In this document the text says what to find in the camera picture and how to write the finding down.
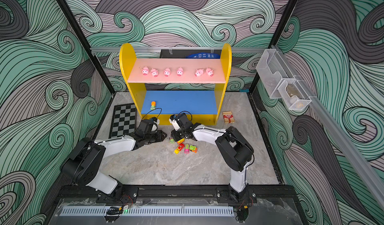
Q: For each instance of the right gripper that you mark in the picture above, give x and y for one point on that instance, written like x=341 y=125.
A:
x=179 y=132

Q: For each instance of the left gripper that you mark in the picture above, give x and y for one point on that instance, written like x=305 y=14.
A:
x=160 y=134

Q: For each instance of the green orange tractor toy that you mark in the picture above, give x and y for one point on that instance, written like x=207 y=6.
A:
x=153 y=105

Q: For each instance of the pink toy pig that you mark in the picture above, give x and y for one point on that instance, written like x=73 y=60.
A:
x=209 y=72
x=154 y=72
x=145 y=70
x=167 y=72
x=199 y=72
x=180 y=71

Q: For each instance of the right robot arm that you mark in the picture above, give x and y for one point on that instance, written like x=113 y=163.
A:
x=236 y=151

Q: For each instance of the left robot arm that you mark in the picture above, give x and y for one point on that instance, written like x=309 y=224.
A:
x=82 y=165

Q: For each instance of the yellow dump truck toy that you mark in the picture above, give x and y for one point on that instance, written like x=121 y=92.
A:
x=180 y=141

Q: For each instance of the red yellow bulldozer toy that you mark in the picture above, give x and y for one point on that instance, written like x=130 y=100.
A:
x=179 y=148

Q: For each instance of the green orange flatbed truck toy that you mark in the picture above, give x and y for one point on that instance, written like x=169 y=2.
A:
x=193 y=149

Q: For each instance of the magenta brown truck toy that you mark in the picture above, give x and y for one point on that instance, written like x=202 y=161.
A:
x=187 y=149

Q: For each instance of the black white chessboard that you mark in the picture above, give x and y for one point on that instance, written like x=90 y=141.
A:
x=124 y=120

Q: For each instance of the yellow toy shelf unit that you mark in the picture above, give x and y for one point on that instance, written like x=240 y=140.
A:
x=201 y=106

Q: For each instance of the red patterned small box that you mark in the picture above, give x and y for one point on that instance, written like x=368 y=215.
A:
x=228 y=117

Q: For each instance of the blue oval basket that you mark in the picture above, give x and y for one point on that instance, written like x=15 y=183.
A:
x=203 y=55

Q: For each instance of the black panel behind shelf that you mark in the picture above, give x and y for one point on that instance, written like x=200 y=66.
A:
x=183 y=53

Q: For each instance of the large clear plastic bin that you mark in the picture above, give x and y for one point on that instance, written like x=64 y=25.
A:
x=273 y=69

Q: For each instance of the small clear plastic bin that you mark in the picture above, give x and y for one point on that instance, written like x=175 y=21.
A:
x=294 y=97

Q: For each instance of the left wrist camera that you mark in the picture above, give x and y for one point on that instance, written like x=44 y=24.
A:
x=154 y=123

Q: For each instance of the white slotted cable duct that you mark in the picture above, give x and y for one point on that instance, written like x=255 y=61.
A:
x=151 y=211

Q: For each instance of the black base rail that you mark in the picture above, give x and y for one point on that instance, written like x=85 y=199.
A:
x=134 y=194

